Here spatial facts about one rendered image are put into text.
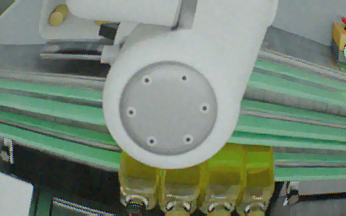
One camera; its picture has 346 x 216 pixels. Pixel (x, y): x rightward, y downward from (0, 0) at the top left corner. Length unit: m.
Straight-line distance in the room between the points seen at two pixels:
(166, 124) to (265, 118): 0.62
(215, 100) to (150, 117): 0.03
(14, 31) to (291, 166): 0.64
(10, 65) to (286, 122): 0.53
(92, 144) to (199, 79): 0.69
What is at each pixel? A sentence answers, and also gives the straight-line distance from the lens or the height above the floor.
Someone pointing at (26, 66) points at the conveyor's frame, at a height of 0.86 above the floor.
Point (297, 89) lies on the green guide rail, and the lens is 0.92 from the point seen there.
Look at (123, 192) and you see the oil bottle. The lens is 0.86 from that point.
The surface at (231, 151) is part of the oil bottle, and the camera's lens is 0.94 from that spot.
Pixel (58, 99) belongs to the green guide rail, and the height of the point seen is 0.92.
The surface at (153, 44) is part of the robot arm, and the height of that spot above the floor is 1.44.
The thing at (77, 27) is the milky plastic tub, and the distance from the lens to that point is 1.04.
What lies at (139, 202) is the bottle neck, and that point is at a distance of 0.84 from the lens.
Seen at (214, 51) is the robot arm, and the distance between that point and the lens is 0.34.
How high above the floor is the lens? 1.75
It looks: 59 degrees down
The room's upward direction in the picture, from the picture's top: 174 degrees counter-clockwise
